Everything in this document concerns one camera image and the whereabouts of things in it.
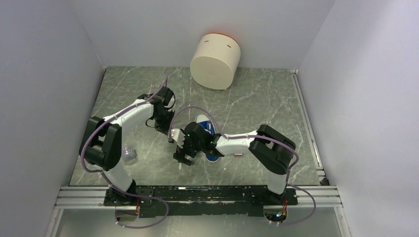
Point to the cream cylindrical container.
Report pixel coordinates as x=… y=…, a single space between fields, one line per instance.
x=215 y=61

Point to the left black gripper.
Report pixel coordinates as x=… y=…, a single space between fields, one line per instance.
x=165 y=128

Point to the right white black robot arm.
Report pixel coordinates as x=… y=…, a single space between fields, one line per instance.
x=271 y=148

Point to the aluminium frame rail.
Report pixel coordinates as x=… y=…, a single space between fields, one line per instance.
x=312 y=197

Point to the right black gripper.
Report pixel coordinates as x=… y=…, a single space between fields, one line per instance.
x=180 y=154

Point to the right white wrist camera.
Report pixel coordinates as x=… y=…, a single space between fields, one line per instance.
x=177 y=136

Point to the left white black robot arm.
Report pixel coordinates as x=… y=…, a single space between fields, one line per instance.
x=103 y=140

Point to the blue canvas sneaker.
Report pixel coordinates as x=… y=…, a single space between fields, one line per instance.
x=205 y=122

